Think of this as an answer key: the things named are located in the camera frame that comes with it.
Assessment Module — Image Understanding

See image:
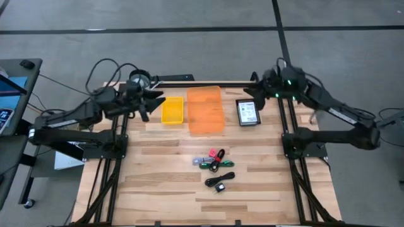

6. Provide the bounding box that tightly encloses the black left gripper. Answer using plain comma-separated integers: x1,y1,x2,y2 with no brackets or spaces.
121,78,167,123

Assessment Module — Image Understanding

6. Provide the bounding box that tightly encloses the black bar device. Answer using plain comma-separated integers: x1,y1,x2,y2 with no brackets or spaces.
157,74,194,82

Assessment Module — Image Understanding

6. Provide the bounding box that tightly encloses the black aluminium table frame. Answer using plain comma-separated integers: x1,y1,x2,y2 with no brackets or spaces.
71,80,343,227

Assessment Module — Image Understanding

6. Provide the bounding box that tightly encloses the white green Acer box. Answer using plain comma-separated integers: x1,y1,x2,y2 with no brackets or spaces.
239,101,259,124

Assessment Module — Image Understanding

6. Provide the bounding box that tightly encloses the black computer mouse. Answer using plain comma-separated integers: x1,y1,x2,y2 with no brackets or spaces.
19,59,36,71

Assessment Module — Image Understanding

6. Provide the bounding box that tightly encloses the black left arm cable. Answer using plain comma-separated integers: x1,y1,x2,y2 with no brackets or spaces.
85,57,140,96

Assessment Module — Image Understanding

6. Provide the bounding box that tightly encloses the blue-screen monitor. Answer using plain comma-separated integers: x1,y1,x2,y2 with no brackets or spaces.
0,74,28,110

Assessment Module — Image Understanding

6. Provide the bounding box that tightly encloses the grey floor stand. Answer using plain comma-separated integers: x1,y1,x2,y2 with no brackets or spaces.
377,110,404,129

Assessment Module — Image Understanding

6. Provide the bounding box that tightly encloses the grey braided cable bundle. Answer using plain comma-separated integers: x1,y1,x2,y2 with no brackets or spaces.
191,156,216,166

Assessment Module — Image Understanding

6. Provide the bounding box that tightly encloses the orange translucent plastic bin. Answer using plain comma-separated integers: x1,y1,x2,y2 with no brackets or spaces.
186,85,225,134

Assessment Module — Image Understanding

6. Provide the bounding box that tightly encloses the green circuit board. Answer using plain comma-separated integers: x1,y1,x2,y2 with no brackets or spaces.
198,160,235,170

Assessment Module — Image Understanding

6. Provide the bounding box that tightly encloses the black cable with red tie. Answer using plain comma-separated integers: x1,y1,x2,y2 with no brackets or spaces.
208,148,226,173

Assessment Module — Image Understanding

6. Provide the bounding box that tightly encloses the grey side desk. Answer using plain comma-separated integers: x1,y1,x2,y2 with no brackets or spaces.
0,58,44,211

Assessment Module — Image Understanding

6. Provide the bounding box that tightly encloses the yellow plastic bin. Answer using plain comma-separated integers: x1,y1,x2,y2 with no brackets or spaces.
161,96,185,125

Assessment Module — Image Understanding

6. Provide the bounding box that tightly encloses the black slotted plastic bin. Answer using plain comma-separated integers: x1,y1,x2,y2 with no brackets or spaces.
235,98,262,127

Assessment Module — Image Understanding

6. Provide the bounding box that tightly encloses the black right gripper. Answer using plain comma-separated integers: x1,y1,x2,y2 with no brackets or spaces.
242,67,285,112

